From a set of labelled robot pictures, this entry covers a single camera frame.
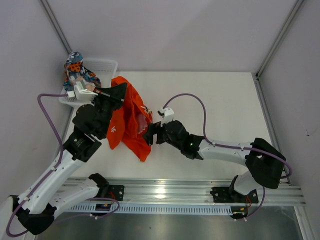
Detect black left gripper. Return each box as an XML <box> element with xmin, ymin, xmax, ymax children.
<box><xmin>90</xmin><ymin>82</ymin><xmax>128</xmax><ymax>137</ymax></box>

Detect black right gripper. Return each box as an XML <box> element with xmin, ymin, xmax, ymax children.
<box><xmin>142</xmin><ymin>121</ymin><xmax>183</xmax><ymax>151</ymax></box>

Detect orange shorts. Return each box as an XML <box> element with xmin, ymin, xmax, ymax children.
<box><xmin>106</xmin><ymin>76</ymin><xmax>153</xmax><ymax>162</ymax></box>

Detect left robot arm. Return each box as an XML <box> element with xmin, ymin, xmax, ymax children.
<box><xmin>10</xmin><ymin>83</ymin><xmax>127</xmax><ymax>235</ymax></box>

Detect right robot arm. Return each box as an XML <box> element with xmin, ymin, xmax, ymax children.
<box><xmin>143</xmin><ymin>120</ymin><xmax>286</xmax><ymax>203</ymax></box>

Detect patterned multicolour shorts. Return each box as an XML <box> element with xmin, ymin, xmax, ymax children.
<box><xmin>63</xmin><ymin>51</ymin><xmax>102</xmax><ymax>92</ymax></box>

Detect white plastic basket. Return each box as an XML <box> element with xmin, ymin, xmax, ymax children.
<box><xmin>58</xmin><ymin>58</ymin><xmax>118</xmax><ymax>108</ymax></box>

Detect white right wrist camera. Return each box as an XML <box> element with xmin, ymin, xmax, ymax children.
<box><xmin>157</xmin><ymin>107</ymin><xmax>175</xmax><ymax>126</ymax></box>

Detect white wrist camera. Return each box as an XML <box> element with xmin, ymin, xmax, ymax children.
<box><xmin>66</xmin><ymin>80</ymin><xmax>98</xmax><ymax>102</ymax></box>
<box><xmin>157</xmin><ymin>107</ymin><xmax>175</xmax><ymax>126</ymax></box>

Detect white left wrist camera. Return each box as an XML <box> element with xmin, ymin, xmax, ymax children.
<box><xmin>66</xmin><ymin>80</ymin><xmax>98</xmax><ymax>102</ymax></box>

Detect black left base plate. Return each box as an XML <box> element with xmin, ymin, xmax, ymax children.
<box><xmin>100</xmin><ymin>185</ymin><xmax>125</xmax><ymax>201</ymax></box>

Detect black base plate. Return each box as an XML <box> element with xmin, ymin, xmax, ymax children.
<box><xmin>209</xmin><ymin>186</ymin><xmax>259</xmax><ymax>204</ymax></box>
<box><xmin>100</xmin><ymin>185</ymin><xmax>125</xmax><ymax>201</ymax></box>

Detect aluminium mounting rail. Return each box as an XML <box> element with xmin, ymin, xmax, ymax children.
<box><xmin>33</xmin><ymin>177</ymin><xmax>307</xmax><ymax>206</ymax></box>

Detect white slotted cable duct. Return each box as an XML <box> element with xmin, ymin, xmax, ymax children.
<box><xmin>67</xmin><ymin>203</ymin><xmax>233</xmax><ymax>216</ymax></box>

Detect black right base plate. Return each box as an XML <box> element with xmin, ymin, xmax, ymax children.
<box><xmin>209</xmin><ymin>186</ymin><xmax>259</xmax><ymax>204</ymax></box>

